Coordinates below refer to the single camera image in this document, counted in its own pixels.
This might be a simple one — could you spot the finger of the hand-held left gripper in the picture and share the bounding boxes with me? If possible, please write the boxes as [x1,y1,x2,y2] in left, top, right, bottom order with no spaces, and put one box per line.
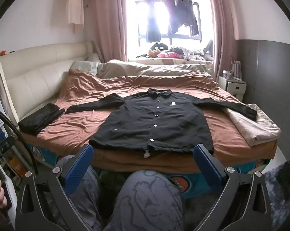
[0,132,16,172]

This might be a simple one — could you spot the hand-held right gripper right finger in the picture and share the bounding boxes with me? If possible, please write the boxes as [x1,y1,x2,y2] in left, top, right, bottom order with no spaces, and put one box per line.
[192,144,272,231]

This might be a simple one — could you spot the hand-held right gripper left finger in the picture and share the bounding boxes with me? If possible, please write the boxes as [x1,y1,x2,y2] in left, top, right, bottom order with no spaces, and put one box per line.
[15,144,95,231]

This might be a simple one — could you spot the black button-up jacket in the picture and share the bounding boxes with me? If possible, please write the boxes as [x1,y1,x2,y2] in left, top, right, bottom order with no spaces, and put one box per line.
[65,88,258,155]

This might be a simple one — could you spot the folded black clothes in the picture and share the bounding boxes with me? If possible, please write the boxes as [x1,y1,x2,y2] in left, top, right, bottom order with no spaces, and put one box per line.
[18,103,65,136]

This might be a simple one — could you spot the pile of clothes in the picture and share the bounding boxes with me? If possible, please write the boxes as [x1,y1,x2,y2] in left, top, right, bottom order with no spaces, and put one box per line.
[170,40,216,62]

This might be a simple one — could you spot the teal printed bedsheet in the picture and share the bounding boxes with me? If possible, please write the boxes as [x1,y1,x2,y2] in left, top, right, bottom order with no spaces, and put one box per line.
[27,144,278,199]

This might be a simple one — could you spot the brown duvet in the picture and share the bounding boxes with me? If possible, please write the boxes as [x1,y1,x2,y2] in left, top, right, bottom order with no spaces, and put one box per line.
[36,69,279,174]

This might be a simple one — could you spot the folded beige blanket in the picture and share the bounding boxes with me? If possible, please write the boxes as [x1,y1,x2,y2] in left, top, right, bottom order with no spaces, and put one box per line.
[225,103,282,147]

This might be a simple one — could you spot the person's legs in grey pyjamas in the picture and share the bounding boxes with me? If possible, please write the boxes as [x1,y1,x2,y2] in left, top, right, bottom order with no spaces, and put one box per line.
[50,155,185,231]

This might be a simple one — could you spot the grey-blue shaggy rug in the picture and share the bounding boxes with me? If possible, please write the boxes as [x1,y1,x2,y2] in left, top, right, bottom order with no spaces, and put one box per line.
[262,156,290,223]

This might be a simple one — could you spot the cream padded headboard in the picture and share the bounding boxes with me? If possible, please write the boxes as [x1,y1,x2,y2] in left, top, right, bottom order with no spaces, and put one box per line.
[0,41,95,126]

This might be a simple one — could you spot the white nightstand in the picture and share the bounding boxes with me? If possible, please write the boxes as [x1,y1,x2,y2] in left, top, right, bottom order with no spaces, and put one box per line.
[218,76,247,99]

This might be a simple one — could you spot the white printed pillow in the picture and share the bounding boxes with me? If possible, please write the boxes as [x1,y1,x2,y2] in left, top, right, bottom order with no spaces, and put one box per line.
[71,60,101,76]

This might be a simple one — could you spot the white striped bag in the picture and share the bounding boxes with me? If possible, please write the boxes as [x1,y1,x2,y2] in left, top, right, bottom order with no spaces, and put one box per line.
[230,55,242,80]

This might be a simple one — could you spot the grey wardrobe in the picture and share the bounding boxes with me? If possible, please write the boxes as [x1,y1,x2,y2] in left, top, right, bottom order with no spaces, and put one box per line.
[235,39,290,160]

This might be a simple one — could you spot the beige duvet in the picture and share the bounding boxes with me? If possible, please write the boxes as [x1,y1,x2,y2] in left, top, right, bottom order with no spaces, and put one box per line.
[97,59,213,80]

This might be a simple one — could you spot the pink cushion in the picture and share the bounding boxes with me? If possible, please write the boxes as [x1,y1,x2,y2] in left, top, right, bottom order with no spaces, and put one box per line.
[158,51,184,59]

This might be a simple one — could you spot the black plush toy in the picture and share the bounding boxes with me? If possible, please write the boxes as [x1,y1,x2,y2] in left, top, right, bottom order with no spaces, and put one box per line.
[150,42,170,53]

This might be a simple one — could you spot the pink curtain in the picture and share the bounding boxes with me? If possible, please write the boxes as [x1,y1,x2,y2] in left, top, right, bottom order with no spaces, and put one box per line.
[206,0,236,83]
[84,0,129,63]

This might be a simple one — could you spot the hanging dark garment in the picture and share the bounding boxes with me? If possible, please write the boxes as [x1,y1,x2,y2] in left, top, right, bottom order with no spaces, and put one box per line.
[145,0,161,43]
[165,0,200,37]

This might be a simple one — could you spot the hanging pale peach garment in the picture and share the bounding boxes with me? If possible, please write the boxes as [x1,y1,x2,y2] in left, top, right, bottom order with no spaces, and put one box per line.
[67,0,85,33]

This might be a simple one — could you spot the black cable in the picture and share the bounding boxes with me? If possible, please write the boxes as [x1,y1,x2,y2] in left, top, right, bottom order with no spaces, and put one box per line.
[0,105,38,174]

